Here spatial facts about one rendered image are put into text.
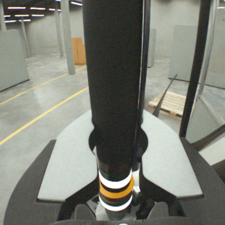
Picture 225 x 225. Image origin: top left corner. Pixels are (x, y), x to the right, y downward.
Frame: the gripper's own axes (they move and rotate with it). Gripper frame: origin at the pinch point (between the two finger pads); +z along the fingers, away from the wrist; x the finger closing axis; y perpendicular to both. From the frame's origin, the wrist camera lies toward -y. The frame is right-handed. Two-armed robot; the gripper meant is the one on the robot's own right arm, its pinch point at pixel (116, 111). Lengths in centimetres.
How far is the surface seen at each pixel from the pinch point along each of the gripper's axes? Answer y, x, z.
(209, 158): 28.2, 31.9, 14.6
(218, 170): 11.1, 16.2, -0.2
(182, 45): 19, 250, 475
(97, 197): 23.9, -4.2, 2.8
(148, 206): 27.4, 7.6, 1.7
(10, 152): 148, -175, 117
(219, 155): 25.4, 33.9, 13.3
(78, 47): 55, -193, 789
